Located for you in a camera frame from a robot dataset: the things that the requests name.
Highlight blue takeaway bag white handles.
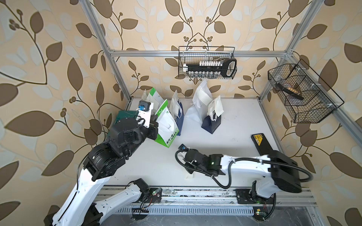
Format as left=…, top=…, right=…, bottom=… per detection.
left=170, top=90, right=184, bottom=136

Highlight white bag back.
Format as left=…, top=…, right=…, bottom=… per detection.
left=186, top=80, right=213, bottom=125

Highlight green white cool tea bag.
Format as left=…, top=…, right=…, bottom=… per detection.
left=146, top=88, right=165, bottom=114

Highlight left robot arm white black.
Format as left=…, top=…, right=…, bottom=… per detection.
left=44, top=118, right=158, bottom=226

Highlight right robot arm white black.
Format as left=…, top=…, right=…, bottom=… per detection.
left=174, top=145, right=314, bottom=199

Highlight green plastic tool case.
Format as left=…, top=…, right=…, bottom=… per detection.
left=114, top=111, right=138, bottom=125

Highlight black yellow-labelled device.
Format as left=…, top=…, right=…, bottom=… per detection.
left=251, top=133, right=274, bottom=155

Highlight black socket set holder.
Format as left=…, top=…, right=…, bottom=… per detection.
left=181, top=58, right=237, bottom=79

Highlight object in right basket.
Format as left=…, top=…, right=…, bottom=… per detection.
left=277, top=83, right=304, bottom=100

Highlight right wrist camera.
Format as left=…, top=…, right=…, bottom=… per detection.
left=178, top=144, right=189, bottom=152

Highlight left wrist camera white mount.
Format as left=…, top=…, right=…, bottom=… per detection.
left=137, top=100, right=154, bottom=128

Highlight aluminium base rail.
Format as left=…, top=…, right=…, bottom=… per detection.
left=81, top=186, right=317, bottom=207

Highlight back wire basket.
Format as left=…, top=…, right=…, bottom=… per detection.
left=177, top=46, right=237, bottom=80

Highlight wire basket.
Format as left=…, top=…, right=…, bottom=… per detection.
left=268, top=59, right=345, bottom=123
left=177, top=46, right=237, bottom=80

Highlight right wire basket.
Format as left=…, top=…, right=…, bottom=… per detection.
left=268, top=59, right=345, bottom=123

